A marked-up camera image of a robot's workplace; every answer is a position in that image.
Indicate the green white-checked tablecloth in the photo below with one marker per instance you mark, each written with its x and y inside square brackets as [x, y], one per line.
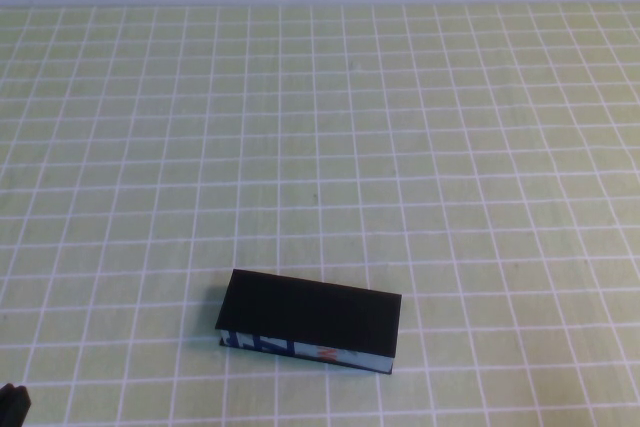
[350, 122]

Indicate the black glasses case printed side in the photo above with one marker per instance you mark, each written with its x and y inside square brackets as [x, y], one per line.
[310, 307]

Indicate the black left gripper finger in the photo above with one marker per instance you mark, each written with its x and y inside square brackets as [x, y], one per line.
[21, 407]
[6, 407]

